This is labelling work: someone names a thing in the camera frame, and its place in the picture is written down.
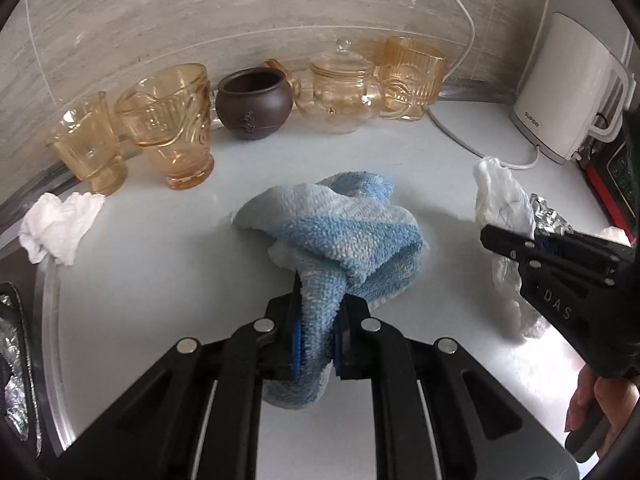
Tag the person's right hand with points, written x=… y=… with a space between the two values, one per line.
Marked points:
x=607 y=400

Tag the crumpled white tissue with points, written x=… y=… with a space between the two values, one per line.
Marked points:
x=60 y=225

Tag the clear glass teapot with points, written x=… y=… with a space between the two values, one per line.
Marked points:
x=340 y=95

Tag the clear plastic bag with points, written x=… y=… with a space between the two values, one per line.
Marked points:
x=612 y=236

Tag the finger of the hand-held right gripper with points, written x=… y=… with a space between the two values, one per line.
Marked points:
x=595 y=241
x=505 y=241

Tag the white electric kettle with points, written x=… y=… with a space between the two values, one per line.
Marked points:
x=565 y=85

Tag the white plastic wrapper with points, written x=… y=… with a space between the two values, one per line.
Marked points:
x=500 y=200

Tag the blue terry towel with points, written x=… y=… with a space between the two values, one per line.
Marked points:
x=345 y=240

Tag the aluminium foil packet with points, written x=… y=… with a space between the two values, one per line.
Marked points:
x=550 y=217

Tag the amber ribbed glass mug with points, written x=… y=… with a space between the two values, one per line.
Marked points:
x=412 y=75

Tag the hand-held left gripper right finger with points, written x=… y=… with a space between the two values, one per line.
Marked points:
x=340 y=347

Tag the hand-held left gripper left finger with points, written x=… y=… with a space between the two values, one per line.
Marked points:
x=296 y=350

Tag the small amber glass cup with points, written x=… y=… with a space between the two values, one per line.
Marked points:
x=90 y=155

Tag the large amber glass cup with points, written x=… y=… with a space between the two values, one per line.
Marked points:
x=165 y=125

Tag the red black blender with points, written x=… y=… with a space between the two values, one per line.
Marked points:
x=620 y=175

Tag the brown clay pot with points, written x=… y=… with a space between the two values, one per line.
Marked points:
x=252 y=105

